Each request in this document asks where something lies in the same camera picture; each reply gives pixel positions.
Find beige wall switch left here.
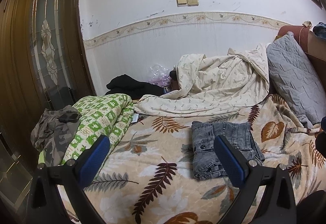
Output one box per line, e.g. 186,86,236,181
176,0,188,7

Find blue denim garment on headboard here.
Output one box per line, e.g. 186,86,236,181
313,22,326,40

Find cream patterned duvet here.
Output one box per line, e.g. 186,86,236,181
135,44,270,117

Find purple plastic bag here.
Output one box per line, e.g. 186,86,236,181
148,64,171,87

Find beige wall switch right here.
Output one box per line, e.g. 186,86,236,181
187,0,199,7

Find wooden glass door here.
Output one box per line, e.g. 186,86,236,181
1,0,95,214

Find camouflage garment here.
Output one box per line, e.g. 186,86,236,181
30,105,81,167

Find grey denim pants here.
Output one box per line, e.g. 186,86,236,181
191,121,265,180

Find green white rolled quilt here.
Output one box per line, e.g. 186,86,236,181
37,93,135,181

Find leaf pattern bed blanket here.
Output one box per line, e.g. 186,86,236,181
85,94,325,223

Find brown headboard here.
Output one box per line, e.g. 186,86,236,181
277,25,326,86

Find black garment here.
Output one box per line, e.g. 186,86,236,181
106,75,165,100

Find grey quilted pillow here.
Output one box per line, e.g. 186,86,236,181
266,32,325,128

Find beige wall switch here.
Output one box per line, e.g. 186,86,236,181
187,0,199,7
176,0,188,7

